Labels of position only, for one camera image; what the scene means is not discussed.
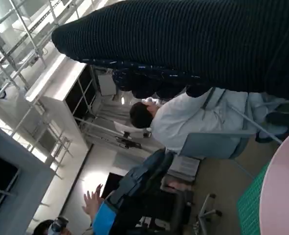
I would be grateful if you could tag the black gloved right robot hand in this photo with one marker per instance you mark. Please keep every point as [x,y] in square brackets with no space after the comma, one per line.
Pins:
[183,39]

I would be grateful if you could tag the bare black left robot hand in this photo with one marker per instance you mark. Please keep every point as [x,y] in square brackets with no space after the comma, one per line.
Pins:
[107,218]

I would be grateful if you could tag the pink bowl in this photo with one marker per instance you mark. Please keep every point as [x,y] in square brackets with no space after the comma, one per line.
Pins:
[283,188]

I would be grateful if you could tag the person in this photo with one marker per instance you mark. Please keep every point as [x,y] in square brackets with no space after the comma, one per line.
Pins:
[183,122]
[91,203]

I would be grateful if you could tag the black monitor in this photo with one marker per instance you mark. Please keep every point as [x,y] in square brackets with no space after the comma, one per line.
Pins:
[112,182]

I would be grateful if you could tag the VR headset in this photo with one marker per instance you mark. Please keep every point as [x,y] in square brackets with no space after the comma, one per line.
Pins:
[58,224]

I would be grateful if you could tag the small white mesh cabinet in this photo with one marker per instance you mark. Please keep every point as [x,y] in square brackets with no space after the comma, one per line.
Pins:
[185,167]

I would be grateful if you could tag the grey chair with casters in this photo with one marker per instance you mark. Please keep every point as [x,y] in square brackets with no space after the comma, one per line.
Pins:
[207,147]

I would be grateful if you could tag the dark window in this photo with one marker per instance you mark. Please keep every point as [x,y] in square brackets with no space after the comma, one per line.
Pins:
[1,176]

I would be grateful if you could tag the white shelf cabinet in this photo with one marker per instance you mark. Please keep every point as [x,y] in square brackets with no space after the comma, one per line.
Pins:
[56,83]

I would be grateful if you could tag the green cutting mat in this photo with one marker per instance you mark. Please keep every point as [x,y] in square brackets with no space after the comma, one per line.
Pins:
[249,208]

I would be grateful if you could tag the metal pipe rack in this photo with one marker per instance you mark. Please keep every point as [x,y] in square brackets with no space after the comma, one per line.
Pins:
[27,29]

